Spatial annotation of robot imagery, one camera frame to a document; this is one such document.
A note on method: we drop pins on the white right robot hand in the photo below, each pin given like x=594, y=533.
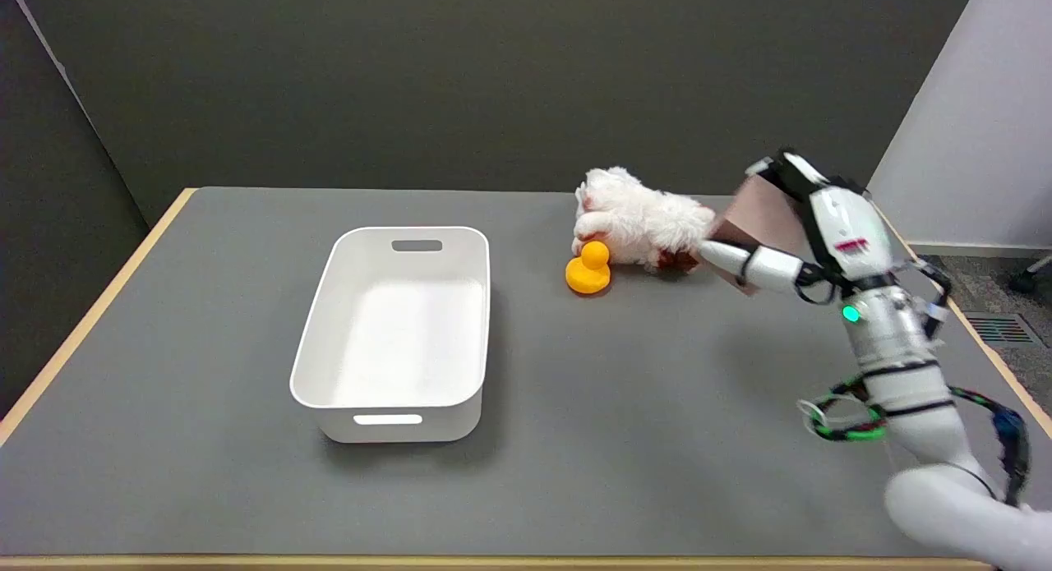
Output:
x=838, y=226

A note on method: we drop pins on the wooden cube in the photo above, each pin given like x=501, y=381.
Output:
x=760, y=218

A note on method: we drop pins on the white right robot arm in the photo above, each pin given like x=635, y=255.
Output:
x=912, y=390

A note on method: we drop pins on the white plastic box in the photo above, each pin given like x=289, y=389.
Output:
x=393, y=333

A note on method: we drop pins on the floor vent grille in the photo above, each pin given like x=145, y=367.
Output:
x=999, y=329

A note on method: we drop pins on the white plush toy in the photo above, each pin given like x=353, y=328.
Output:
x=641, y=219

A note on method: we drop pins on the black chair base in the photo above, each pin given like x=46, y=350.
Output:
x=1029, y=277

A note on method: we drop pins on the yellow rubber duck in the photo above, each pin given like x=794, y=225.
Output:
x=588, y=269

